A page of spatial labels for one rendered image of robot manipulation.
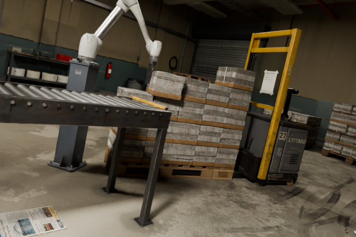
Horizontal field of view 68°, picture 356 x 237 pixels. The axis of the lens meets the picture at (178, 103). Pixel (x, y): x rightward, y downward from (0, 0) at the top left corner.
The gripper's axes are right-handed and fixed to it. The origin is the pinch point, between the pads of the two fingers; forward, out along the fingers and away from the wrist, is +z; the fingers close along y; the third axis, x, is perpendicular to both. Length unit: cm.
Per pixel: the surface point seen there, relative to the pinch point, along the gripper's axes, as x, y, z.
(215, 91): -72, -17, -9
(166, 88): -11.8, -24.7, 2.1
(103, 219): 33, -93, 98
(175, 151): -44, -18, 63
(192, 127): -55, -18, 35
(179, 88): -25.0, -26.3, -1.5
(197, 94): -51, -17, 0
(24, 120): 91, -125, 32
